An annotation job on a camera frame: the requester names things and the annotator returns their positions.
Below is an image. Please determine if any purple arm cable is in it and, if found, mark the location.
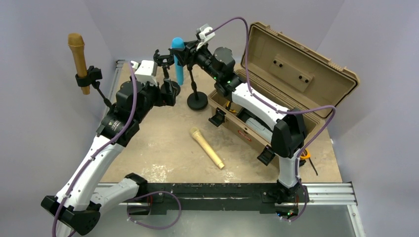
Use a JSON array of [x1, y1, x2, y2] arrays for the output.
[[206, 17, 337, 177], [51, 62, 138, 237]]

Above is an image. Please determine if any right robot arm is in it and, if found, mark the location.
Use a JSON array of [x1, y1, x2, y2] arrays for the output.
[[171, 40, 307, 201]]

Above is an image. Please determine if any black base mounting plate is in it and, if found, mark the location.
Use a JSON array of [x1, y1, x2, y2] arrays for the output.
[[127, 183, 309, 218]]

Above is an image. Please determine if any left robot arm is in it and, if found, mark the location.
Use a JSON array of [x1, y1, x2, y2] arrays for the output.
[[41, 78, 180, 237]]

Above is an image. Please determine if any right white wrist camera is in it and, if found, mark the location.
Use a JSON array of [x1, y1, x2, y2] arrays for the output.
[[196, 24, 215, 50]]

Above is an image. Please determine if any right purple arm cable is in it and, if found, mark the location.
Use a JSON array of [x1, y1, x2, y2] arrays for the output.
[[206, 17, 337, 177]]

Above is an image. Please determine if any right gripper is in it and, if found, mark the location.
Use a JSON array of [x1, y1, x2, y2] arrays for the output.
[[173, 39, 221, 81]]

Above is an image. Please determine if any brown gold microphone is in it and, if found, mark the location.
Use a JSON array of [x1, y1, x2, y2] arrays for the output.
[[68, 33, 90, 95]]

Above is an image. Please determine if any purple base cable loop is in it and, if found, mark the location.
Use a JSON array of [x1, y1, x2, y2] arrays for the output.
[[126, 191, 183, 230]]

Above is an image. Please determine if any blue microphone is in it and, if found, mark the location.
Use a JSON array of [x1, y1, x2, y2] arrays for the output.
[[171, 37, 185, 86]]

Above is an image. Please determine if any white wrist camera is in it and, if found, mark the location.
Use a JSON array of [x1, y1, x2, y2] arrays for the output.
[[130, 60, 158, 86], [196, 24, 215, 50]]

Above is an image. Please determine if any grey device in case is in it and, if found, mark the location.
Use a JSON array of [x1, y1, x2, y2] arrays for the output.
[[245, 118, 273, 142]]

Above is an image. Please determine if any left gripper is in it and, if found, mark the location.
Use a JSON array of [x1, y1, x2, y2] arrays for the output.
[[133, 78, 176, 123]]

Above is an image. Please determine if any black stand with brown mic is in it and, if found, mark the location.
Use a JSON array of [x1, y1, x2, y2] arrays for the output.
[[75, 66, 112, 109]]

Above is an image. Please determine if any tan plastic tool case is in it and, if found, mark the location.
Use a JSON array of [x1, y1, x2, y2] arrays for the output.
[[210, 22, 359, 165]]

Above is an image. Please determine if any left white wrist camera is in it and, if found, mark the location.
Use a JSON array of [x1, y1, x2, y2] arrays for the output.
[[130, 60, 158, 86]]

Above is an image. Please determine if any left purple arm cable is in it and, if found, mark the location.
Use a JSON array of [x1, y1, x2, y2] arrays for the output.
[[51, 62, 138, 237]]

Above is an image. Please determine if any black stand with blue mic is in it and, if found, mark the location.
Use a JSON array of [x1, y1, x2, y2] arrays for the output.
[[169, 48, 208, 111]]

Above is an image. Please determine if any yellow black tool on table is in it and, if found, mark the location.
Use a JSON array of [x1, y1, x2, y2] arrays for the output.
[[299, 149, 319, 176]]

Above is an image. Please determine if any yellow black tool in case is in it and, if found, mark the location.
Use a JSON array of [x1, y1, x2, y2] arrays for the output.
[[225, 101, 237, 114]]

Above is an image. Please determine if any cream beige microphone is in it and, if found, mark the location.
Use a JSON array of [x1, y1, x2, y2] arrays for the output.
[[189, 127, 225, 170]]

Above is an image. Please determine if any black shock mount mic stand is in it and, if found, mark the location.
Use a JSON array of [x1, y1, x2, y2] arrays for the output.
[[153, 49, 174, 78]]

